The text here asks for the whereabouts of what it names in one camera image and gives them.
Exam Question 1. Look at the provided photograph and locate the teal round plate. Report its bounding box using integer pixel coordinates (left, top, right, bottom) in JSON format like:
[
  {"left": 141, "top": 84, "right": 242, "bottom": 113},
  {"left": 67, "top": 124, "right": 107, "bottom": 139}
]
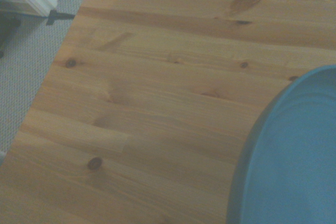
[{"left": 226, "top": 65, "right": 336, "bottom": 224}]

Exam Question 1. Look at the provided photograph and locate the small black floor bracket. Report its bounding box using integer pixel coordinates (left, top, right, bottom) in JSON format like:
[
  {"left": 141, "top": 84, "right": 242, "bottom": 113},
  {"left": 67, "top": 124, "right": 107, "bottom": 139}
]
[{"left": 45, "top": 9, "right": 76, "bottom": 26}]

